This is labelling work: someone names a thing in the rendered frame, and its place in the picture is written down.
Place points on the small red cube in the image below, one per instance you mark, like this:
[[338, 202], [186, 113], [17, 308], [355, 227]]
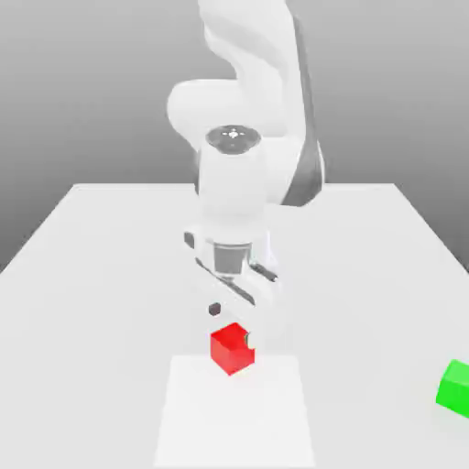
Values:
[[227, 348]]

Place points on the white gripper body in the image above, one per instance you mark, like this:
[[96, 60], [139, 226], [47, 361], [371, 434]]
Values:
[[253, 293]]

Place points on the small green cube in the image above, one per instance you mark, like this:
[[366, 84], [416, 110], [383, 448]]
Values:
[[454, 388]]

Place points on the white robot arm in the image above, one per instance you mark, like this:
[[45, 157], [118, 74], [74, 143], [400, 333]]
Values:
[[234, 190]]

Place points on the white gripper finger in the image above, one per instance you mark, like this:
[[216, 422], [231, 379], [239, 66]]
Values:
[[253, 340], [214, 309]]

